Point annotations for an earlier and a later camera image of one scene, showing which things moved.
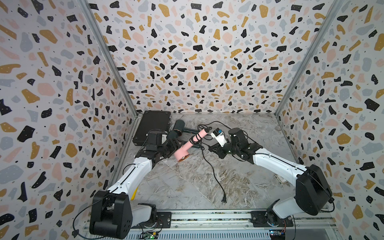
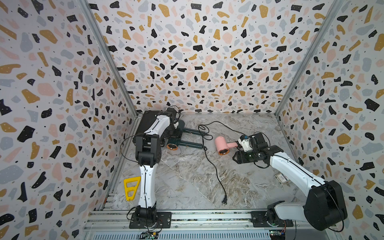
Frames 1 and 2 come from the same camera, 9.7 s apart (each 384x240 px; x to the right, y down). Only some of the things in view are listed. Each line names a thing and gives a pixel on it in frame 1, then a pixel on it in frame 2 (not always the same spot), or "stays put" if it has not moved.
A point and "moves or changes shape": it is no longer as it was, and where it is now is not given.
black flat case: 151,120 stays put
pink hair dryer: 184,151 moves or changes shape
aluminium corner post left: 93,18 stays put
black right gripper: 220,150 → 240,155
